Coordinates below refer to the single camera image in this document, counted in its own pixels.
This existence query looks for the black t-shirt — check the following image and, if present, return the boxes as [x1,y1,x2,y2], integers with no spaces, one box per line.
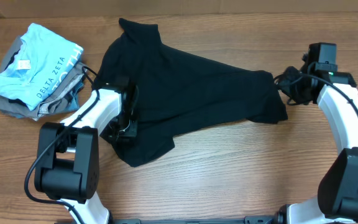
[94,19,287,167]

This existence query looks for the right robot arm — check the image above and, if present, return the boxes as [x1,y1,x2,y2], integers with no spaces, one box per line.
[272,42,358,223]

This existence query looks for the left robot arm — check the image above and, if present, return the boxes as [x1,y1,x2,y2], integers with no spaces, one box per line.
[30,77,139,223]

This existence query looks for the dark blue folded shirt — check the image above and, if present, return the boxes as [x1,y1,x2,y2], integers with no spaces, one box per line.
[4,79,83,121]

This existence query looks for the grey folded shirt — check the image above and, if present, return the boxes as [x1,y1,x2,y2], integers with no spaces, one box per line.
[0,37,83,120]

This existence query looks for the light blue folded t-shirt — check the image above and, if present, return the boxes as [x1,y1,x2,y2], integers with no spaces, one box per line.
[0,23,84,111]

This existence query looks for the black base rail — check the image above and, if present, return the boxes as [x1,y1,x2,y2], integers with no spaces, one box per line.
[108,215,275,224]

